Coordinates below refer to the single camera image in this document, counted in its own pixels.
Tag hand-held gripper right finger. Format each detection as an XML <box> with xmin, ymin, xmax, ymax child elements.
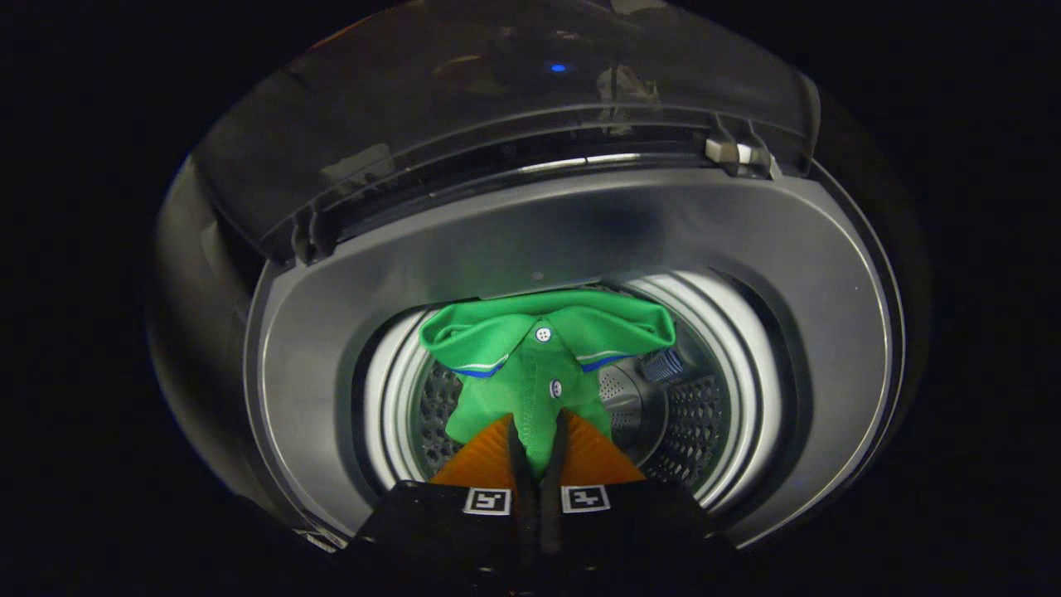
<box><xmin>539</xmin><ymin>410</ymin><xmax>739</xmax><ymax>585</ymax></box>

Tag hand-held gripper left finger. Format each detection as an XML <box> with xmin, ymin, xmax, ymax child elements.
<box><xmin>348</xmin><ymin>412</ymin><xmax>540</xmax><ymax>585</ymax></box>

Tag green polo shirt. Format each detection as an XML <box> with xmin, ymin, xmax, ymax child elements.
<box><xmin>419</xmin><ymin>289</ymin><xmax>676</xmax><ymax>478</ymax></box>

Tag dark grey washing machine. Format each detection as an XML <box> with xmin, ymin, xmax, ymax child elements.
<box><xmin>148</xmin><ymin>83</ymin><xmax>913</xmax><ymax>555</ymax></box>

